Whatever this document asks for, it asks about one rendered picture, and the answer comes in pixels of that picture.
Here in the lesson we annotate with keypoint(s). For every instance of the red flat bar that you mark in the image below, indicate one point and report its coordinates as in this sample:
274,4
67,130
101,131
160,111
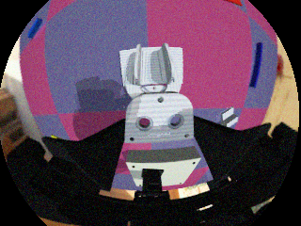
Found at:
235,2

